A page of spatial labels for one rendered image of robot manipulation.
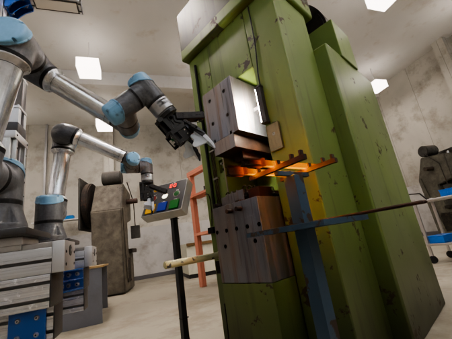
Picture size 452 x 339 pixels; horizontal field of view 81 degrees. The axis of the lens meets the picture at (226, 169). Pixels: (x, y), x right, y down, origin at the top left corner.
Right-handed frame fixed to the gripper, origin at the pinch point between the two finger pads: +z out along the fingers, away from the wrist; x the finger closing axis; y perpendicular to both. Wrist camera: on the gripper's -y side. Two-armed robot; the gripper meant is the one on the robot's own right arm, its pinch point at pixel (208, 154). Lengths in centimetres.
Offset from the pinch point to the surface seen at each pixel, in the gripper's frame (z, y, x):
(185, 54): -79, -106, -112
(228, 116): -10, -62, -62
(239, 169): 13.8, -14.2, -15.4
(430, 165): 409, -636, -303
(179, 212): 18, -4, -97
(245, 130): 4, -61, -56
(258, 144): 19, -69, -66
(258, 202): 38, -25, -40
